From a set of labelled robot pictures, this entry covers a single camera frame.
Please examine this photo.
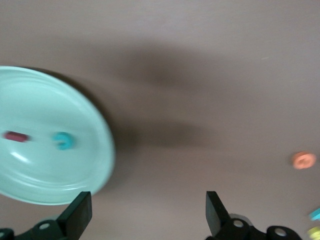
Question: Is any teal letter c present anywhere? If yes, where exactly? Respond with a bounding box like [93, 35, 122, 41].
[51, 131, 77, 151]

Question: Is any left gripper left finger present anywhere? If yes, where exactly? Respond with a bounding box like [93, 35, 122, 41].
[0, 191, 93, 240]

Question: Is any yellow letter s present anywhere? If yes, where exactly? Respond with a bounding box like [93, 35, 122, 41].
[306, 226, 320, 240]

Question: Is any orange letter e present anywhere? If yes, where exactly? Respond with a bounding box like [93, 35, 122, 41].
[291, 151, 318, 170]

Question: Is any red letter l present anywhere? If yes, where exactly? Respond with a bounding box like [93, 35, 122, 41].
[3, 130, 32, 143]

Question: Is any brown table cover sheet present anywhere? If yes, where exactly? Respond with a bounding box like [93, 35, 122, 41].
[0, 0, 320, 240]

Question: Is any green round plate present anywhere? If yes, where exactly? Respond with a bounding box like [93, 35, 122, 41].
[0, 65, 116, 206]

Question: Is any teal letter p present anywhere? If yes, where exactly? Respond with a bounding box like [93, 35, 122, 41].
[308, 207, 320, 221]

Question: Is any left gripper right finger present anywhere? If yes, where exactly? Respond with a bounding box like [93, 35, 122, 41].
[204, 191, 301, 240]

